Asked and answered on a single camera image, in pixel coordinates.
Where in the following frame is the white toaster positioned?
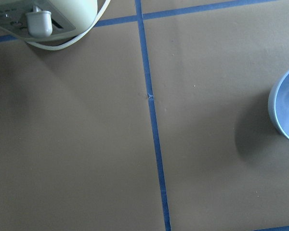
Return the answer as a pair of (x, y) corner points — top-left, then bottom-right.
(0, 0), (98, 42)

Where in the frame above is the white toaster power cable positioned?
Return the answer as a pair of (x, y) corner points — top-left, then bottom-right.
(26, 0), (111, 51)

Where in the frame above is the blue bowl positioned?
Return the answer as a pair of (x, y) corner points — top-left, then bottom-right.
(267, 70), (289, 140)

